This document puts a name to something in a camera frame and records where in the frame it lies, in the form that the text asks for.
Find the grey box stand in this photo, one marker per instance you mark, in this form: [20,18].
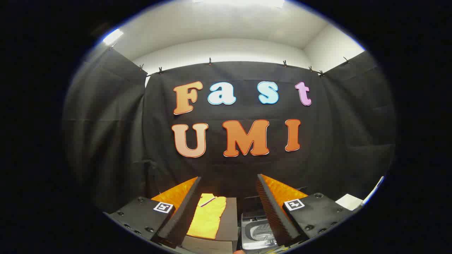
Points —
[229,218]

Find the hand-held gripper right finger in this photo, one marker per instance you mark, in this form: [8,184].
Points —
[273,215]

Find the black backdrop cloth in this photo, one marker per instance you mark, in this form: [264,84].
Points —
[233,165]

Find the yellow polo shirt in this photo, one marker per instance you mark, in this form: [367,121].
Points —
[208,218]

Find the dark transparent washing machine lid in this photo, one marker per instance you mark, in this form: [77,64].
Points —
[252,203]

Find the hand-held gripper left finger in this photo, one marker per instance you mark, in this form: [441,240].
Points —
[183,215]

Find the white sheet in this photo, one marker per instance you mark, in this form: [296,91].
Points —
[349,201]

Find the grey washing machine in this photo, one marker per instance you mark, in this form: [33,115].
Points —
[256,233]

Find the ceiling light panel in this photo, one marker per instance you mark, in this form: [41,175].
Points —
[113,36]

